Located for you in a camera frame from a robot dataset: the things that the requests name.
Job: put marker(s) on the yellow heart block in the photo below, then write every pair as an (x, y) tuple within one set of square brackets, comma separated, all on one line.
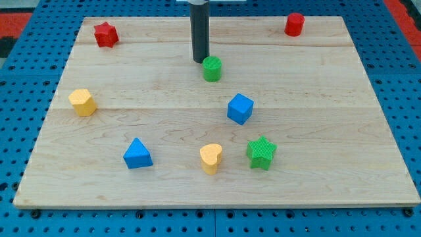
[(211, 157)]

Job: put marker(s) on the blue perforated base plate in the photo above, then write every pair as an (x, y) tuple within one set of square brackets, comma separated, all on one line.
[(32, 70)]

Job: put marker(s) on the wooden board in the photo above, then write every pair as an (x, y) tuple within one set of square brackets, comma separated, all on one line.
[(312, 98)]

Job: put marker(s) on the green star block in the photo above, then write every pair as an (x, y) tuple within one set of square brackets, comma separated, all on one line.
[(260, 153)]

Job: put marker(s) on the yellow hexagon block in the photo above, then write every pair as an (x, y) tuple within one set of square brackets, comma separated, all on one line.
[(82, 102)]

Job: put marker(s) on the green cylinder block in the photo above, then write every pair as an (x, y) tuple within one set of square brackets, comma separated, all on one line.
[(212, 69)]

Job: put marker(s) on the blue triangle block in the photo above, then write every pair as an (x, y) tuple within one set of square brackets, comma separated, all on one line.
[(137, 155)]

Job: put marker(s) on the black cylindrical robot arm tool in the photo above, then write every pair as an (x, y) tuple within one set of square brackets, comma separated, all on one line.
[(199, 21)]

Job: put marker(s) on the red cylinder block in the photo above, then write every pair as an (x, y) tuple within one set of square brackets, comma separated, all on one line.
[(294, 24)]

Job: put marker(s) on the blue cube block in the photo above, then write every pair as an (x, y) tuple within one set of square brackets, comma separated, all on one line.
[(240, 108)]

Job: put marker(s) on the red star block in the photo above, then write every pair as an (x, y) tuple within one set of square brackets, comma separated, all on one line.
[(105, 35)]

